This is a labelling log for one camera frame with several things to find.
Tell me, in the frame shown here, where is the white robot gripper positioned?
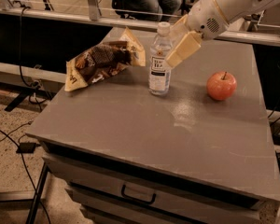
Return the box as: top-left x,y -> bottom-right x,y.
165,0 -> 229,68

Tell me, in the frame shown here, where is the clear plastic tea bottle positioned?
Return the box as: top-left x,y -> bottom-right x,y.
148,21 -> 172,95

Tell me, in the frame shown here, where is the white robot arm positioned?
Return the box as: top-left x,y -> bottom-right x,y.
165,0 -> 280,68

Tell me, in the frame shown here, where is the brown chip bag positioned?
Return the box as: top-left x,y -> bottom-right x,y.
64,28 -> 146,91

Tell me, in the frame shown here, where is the seated person in jeans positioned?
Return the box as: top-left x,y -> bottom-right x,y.
115,0 -> 183,23

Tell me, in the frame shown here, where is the red apple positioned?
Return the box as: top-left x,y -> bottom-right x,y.
206,71 -> 237,101

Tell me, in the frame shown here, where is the grey drawer cabinet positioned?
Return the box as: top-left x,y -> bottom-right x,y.
28,40 -> 280,224

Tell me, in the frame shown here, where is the black power adapter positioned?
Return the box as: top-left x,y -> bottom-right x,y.
17,142 -> 36,154

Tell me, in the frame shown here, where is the metal railing frame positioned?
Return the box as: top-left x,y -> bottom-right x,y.
0,0 -> 280,47

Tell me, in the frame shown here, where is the black hanging cable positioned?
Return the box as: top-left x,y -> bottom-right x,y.
18,6 -> 50,105

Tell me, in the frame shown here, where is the black drawer handle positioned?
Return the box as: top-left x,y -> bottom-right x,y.
120,184 -> 157,205

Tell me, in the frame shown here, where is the black floor cable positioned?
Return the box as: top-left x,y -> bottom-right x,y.
0,121 -> 52,224

